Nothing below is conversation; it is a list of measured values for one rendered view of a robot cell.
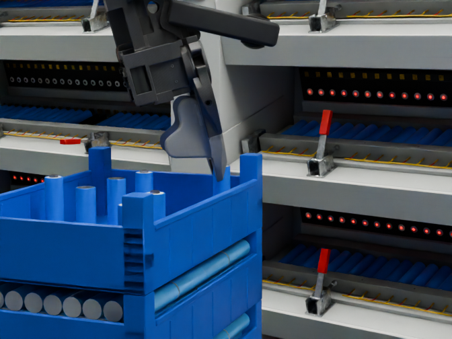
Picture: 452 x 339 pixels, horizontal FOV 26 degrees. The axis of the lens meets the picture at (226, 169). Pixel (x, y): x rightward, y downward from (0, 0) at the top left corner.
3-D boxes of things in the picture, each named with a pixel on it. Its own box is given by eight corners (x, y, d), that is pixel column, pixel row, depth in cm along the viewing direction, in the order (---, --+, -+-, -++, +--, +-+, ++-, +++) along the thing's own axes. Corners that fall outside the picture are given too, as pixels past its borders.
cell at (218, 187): (227, 227, 102) (227, 165, 101) (210, 225, 103) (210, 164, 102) (233, 223, 104) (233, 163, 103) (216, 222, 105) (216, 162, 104)
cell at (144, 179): (148, 235, 100) (148, 171, 99) (132, 233, 100) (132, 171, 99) (156, 231, 101) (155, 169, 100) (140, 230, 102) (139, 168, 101)
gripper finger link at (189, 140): (176, 193, 101) (151, 107, 100) (231, 177, 102) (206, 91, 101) (179, 196, 98) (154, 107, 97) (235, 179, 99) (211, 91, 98)
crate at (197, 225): (146, 296, 78) (144, 196, 77) (-67, 274, 85) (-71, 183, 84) (263, 227, 106) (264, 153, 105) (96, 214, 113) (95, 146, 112)
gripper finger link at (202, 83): (202, 137, 101) (179, 56, 100) (218, 132, 102) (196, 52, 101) (208, 138, 97) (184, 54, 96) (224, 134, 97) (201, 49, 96)
